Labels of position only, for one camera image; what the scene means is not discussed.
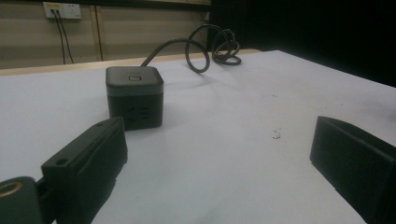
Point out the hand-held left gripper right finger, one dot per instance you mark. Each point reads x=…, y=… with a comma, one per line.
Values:
x=355, y=161

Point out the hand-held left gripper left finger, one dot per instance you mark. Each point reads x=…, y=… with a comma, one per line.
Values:
x=87, y=165

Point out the white wall outlet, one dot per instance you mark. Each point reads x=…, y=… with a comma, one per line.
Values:
x=62, y=10

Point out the black cube power socket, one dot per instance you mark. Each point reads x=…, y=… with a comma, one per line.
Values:
x=135, y=98

